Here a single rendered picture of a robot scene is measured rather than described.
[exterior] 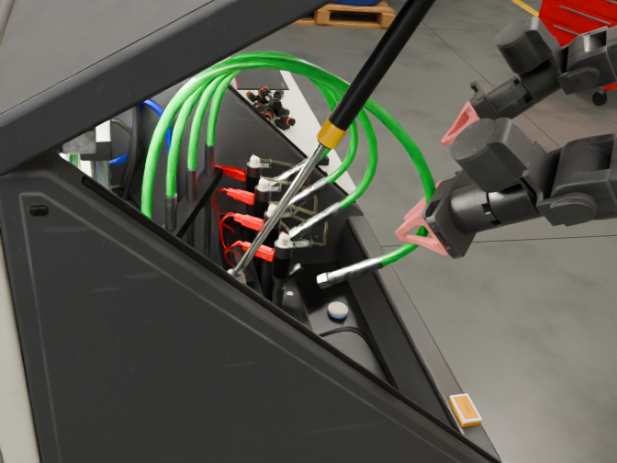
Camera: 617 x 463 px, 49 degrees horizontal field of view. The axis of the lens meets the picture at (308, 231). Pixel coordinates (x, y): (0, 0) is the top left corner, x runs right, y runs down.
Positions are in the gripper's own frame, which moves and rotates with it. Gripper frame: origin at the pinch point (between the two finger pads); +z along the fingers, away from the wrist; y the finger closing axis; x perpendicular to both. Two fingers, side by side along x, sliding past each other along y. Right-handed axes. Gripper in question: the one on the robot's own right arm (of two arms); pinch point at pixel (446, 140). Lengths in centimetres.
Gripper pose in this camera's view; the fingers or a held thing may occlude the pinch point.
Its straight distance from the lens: 115.6
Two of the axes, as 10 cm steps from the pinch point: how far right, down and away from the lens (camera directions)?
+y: -6.1, -6.5, -4.5
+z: -7.9, 5.1, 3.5
